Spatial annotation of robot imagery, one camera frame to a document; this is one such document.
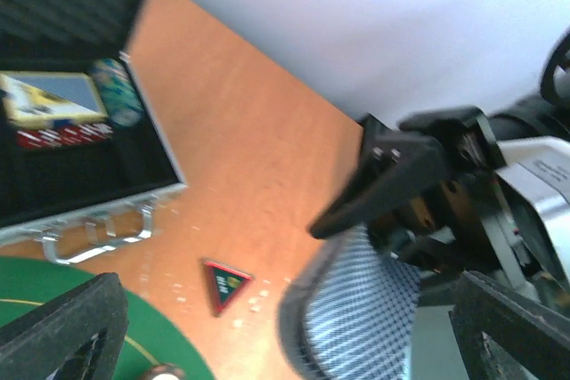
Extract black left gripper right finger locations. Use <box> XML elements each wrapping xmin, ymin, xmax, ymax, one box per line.
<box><xmin>449</xmin><ymin>271</ymin><xmax>569</xmax><ymax>379</ymax></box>

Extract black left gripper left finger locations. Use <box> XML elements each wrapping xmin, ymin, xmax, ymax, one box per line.
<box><xmin>1</xmin><ymin>273</ymin><xmax>128</xmax><ymax>379</ymax></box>

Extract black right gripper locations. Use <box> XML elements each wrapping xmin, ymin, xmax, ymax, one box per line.
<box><xmin>309</xmin><ymin>106</ymin><xmax>558</xmax><ymax>296</ymax></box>

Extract black triangular button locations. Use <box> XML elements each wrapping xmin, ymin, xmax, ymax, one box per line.
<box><xmin>201</xmin><ymin>258</ymin><xmax>255</xmax><ymax>317</ymax></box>

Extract blue card deck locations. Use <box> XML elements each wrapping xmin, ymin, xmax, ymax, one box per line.
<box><xmin>277</xmin><ymin>225</ymin><xmax>420</xmax><ymax>379</ymax></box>

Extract brown black chip stack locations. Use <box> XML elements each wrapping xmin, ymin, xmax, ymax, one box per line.
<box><xmin>89</xmin><ymin>58</ymin><xmax>143</xmax><ymax>127</ymax></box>

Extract round green poker mat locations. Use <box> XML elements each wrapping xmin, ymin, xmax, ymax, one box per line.
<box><xmin>1</xmin><ymin>257</ymin><xmax>214</xmax><ymax>379</ymax></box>

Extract aluminium poker case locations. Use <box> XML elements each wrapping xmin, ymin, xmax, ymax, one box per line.
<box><xmin>1</xmin><ymin>0</ymin><xmax>186</xmax><ymax>265</ymax></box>

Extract row of red dice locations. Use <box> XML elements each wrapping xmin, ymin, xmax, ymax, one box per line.
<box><xmin>16</xmin><ymin>123</ymin><xmax>113</xmax><ymax>150</ymax></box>

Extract boxed playing card deck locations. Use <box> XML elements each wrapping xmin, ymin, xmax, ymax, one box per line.
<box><xmin>1</xmin><ymin>70</ymin><xmax>108</xmax><ymax>129</ymax></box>

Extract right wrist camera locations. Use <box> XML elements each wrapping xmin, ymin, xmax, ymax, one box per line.
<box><xmin>496</xmin><ymin>136</ymin><xmax>569</xmax><ymax>287</ymax></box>

